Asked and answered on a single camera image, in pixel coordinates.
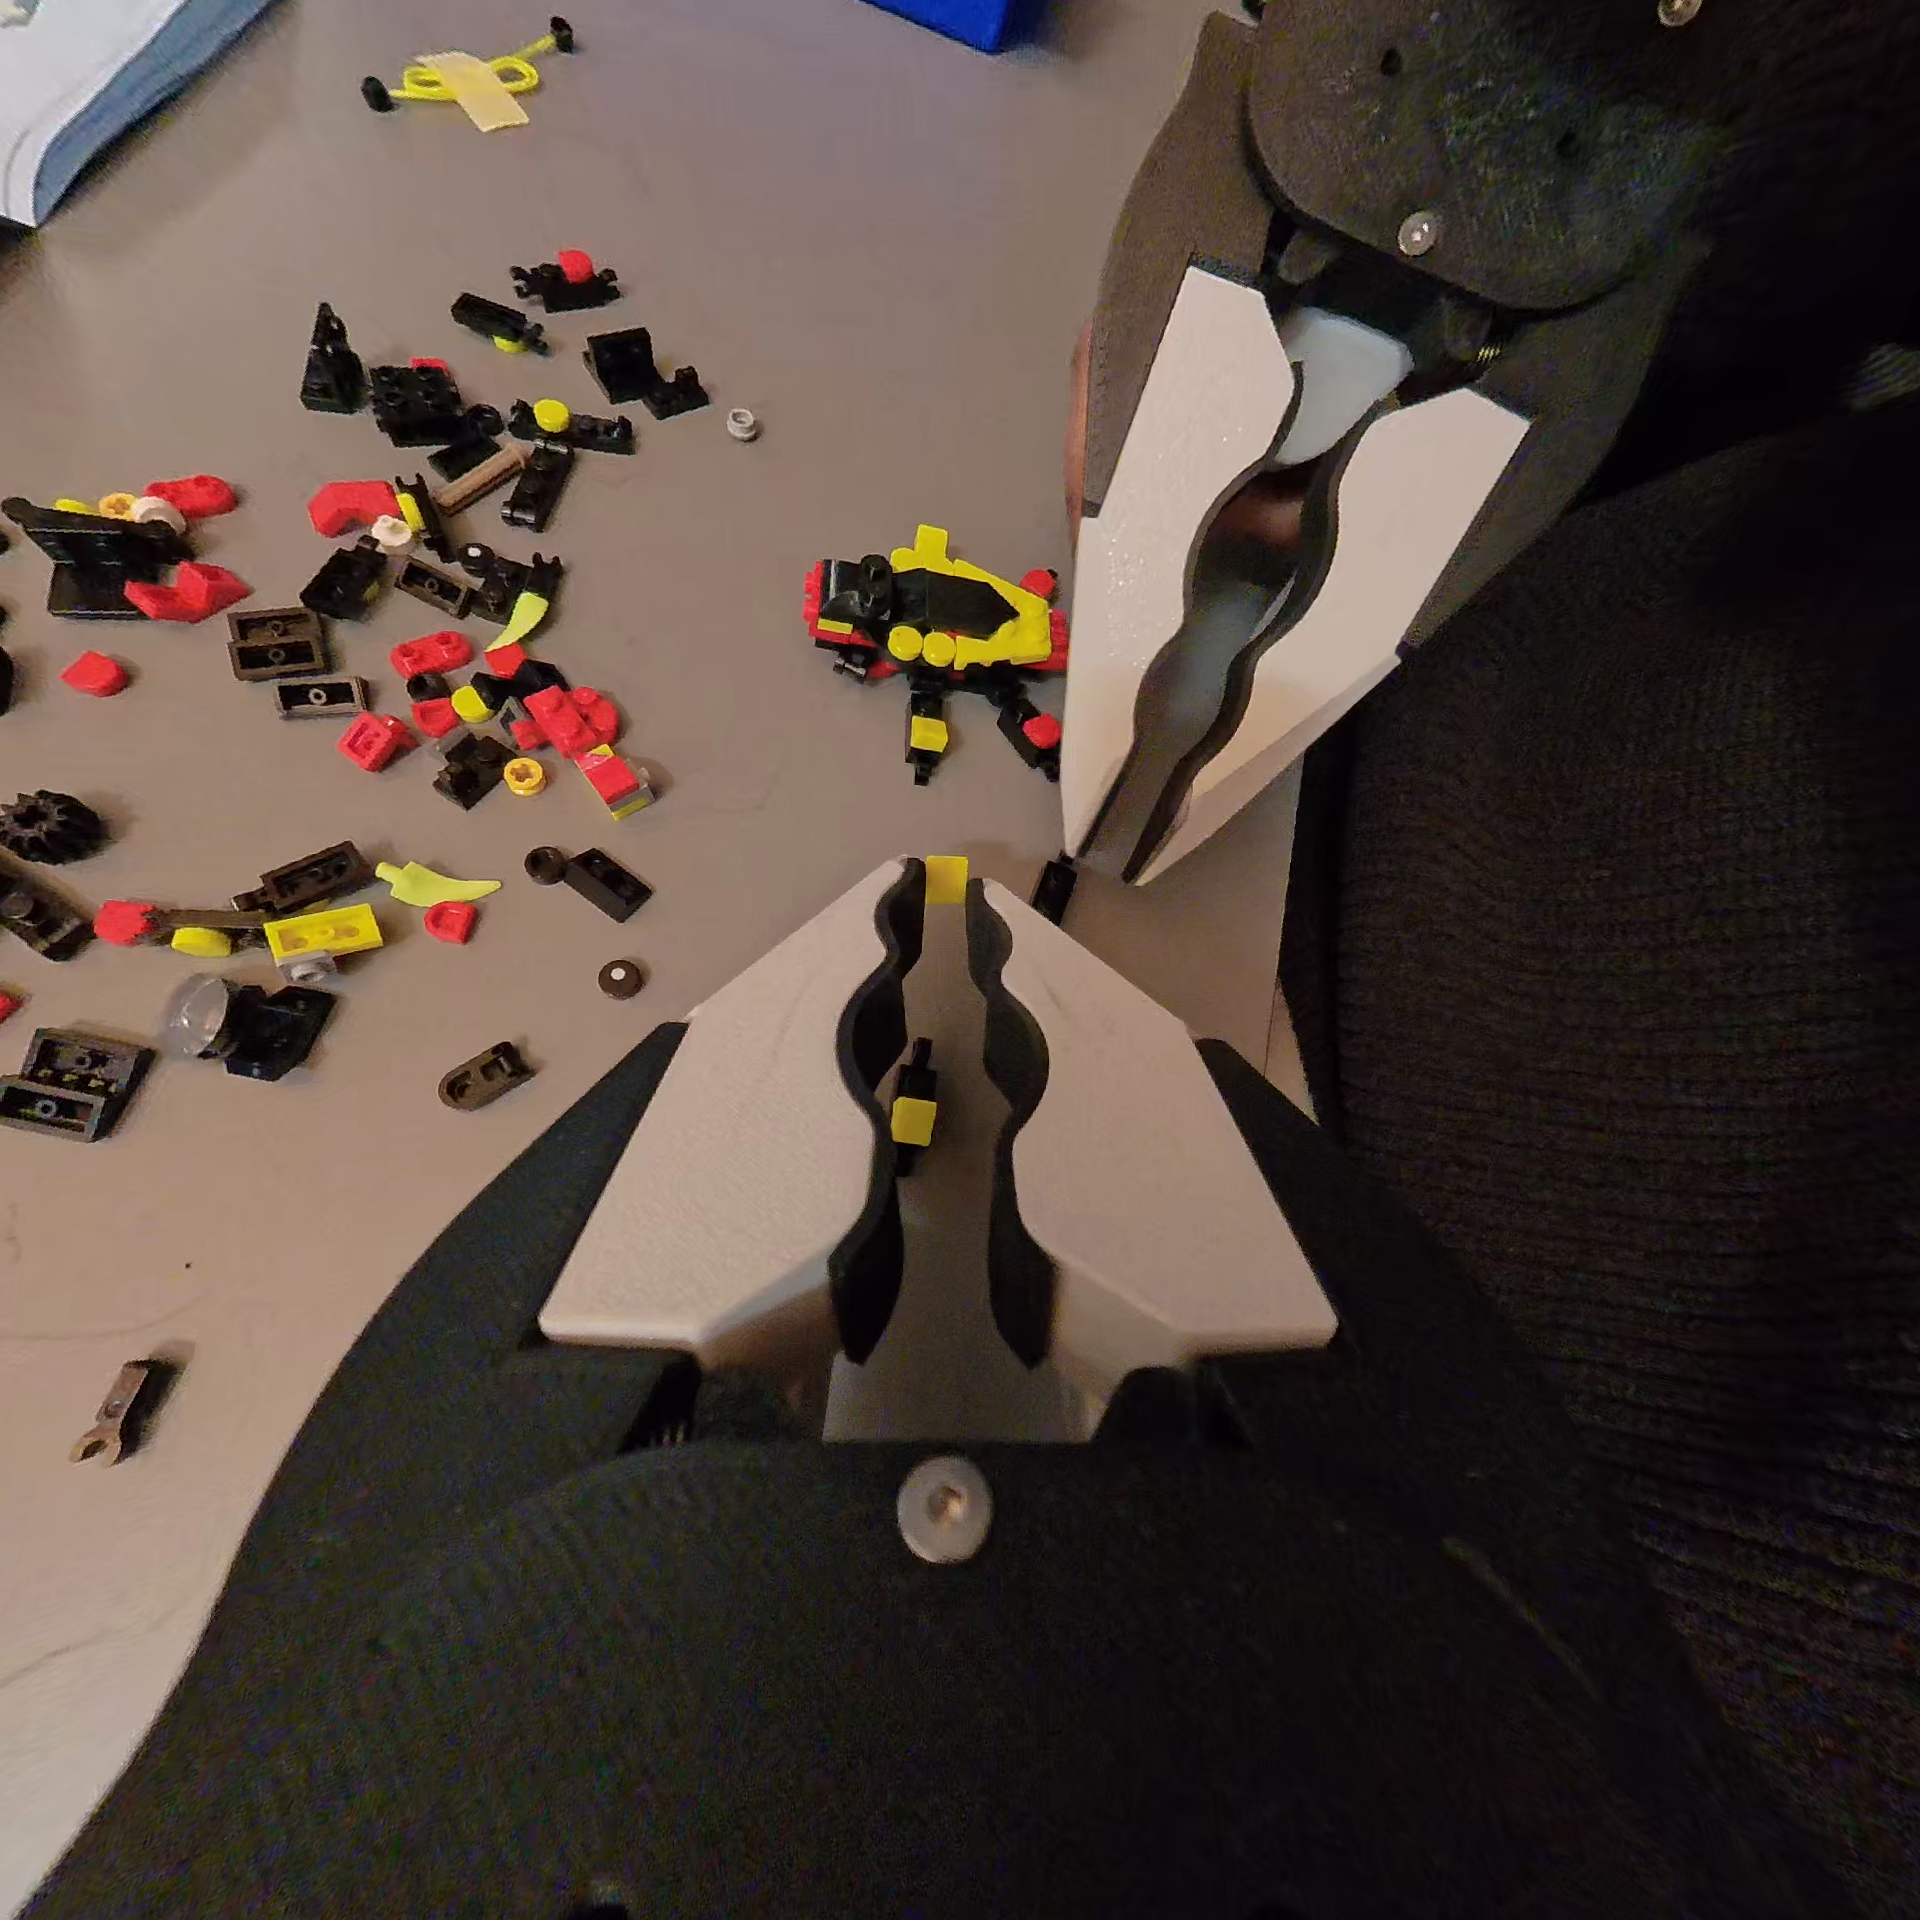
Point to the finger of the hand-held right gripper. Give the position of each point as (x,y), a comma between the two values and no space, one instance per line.
(1394,539)
(1154,494)

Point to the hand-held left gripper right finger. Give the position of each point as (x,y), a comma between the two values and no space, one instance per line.
(1184,1200)

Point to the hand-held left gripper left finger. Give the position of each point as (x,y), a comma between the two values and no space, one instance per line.
(721,1185)

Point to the small yellow lego tile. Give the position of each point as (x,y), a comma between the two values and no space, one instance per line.
(947,878)
(915,1123)

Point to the partly built lego model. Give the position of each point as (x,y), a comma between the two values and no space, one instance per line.
(945,614)

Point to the scattered loose lego pieces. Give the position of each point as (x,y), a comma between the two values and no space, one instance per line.
(570,715)

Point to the lego instruction booklet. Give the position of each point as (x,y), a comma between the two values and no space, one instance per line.
(89,89)

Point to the person's right hand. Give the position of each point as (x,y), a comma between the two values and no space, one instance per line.
(1266,512)

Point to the blue plastic bin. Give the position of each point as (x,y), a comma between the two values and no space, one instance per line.
(990,18)

